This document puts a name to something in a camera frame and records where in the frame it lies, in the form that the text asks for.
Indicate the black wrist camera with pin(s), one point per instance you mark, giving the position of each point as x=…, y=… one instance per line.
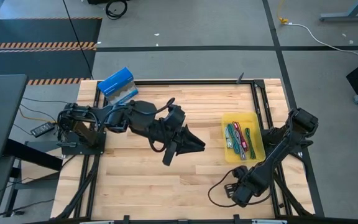
x=230, y=190
x=176, y=115

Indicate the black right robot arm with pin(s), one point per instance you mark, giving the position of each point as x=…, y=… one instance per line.
x=278, y=149

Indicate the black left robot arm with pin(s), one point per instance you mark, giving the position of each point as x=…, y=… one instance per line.
x=135, y=118

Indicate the yellow plastic bin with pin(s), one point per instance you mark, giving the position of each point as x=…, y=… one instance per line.
x=255, y=119

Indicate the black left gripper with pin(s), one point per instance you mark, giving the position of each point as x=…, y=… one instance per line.
x=166, y=146

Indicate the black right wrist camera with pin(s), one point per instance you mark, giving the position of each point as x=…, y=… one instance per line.
x=230, y=190

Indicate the black aluminium table frame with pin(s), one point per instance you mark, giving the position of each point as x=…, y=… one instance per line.
x=197, y=82

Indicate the black desk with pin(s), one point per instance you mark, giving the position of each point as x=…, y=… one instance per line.
x=2, y=109

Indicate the black power brick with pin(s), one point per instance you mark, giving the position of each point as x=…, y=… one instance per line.
x=42, y=129

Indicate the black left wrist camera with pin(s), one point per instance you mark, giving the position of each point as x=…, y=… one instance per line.
x=176, y=115

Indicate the hazard striped floor mat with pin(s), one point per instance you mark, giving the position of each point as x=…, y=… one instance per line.
x=42, y=31

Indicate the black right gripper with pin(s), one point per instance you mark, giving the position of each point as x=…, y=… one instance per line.
x=242, y=193

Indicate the blue DualShock controller box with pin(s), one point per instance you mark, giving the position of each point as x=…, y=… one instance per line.
x=117, y=82

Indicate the grey table leg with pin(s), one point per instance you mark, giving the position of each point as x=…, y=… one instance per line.
x=350, y=15

